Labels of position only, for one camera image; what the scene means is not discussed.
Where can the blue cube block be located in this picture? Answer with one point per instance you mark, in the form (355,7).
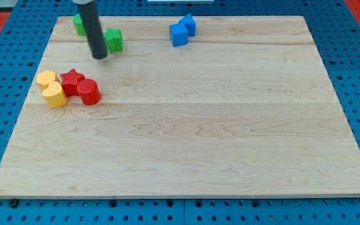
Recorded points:
(178,34)

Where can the green star block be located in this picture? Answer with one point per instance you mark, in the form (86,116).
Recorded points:
(113,39)

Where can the red star block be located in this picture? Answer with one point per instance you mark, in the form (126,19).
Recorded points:
(69,82)

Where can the light wooden board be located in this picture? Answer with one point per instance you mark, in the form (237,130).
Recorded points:
(245,110)

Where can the blue triangular block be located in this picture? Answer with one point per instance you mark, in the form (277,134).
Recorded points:
(189,23)

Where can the red cylinder block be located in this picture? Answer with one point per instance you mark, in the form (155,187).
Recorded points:
(88,91)

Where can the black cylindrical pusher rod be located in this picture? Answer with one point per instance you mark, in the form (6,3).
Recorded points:
(88,12)

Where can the yellow heart block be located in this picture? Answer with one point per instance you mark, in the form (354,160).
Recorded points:
(54,95)

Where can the green block behind rod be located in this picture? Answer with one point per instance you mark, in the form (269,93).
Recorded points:
(78,25)

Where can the yellow pentagon block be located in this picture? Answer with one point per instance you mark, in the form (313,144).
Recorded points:
(43,79)

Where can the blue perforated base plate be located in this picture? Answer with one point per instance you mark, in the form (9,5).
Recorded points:
(23,40)

